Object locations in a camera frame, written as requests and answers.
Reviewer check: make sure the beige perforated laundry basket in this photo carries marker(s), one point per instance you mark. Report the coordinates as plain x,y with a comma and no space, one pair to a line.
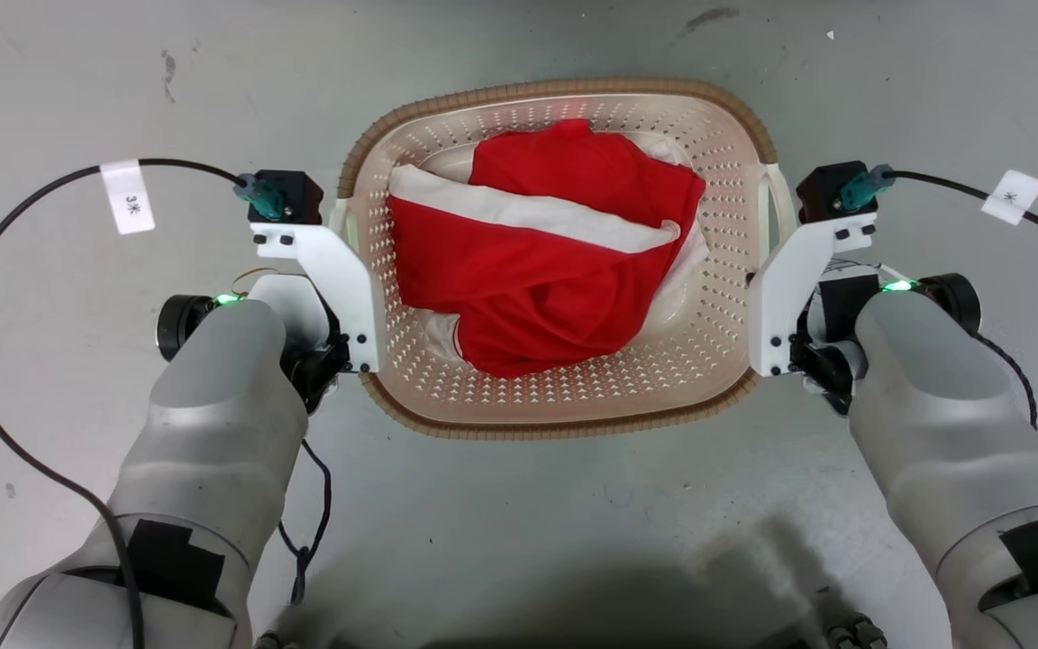
573,397

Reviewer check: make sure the white paper tag printed 3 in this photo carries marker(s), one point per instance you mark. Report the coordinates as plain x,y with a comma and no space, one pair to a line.
127,198

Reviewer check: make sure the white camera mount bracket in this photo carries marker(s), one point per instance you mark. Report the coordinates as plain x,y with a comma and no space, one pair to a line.
785,288
343,279

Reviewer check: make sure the red garment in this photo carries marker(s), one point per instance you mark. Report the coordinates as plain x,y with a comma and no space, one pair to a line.
555,288

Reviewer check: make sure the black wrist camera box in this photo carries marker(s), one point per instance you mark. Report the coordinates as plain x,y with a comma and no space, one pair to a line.
821,191
295,194

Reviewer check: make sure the white paper tag with star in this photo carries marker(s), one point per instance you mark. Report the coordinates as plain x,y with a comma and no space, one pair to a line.
1012,196

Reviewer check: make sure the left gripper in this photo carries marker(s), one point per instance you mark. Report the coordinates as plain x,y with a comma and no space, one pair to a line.
314,361

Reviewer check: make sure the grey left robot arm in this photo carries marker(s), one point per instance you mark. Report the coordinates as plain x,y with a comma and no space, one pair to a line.
213,424

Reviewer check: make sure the grey robot base part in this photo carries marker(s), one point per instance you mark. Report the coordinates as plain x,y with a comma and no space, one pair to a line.
268,641
854,631

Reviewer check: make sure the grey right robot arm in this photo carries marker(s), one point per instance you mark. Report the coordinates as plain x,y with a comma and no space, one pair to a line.
942,424

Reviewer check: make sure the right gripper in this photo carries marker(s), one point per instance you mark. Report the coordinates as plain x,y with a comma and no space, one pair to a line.
830,365

